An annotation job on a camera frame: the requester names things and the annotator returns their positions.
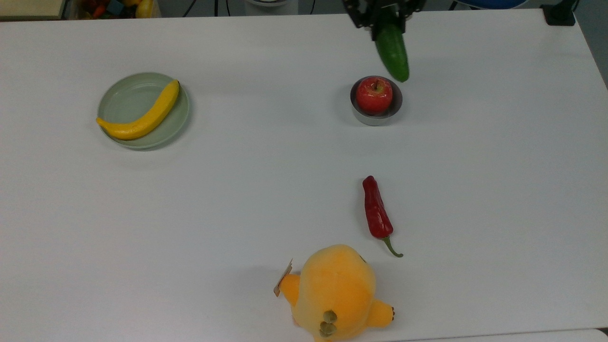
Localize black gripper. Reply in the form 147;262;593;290
342;0;426;42

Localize green cucumber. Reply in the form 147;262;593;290
375;9;410;83

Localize grey metal bowl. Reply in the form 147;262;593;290
350;76;403;126

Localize red apple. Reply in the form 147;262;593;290
356;77;394;114

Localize blue chair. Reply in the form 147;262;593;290
468;0;529;10

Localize black pole clamp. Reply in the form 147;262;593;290
541;0;578;27

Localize red chili pepper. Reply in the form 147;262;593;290
362;175;404;258

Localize yellow banana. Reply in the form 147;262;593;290
96;79;181;141

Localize orange plush toy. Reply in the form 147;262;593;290
273;244;396;342

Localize pale green plate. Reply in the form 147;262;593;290
97;72;190;150

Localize box of toy items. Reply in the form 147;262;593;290
66;0;160;20

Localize wooden board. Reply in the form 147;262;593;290
0;0;66;21

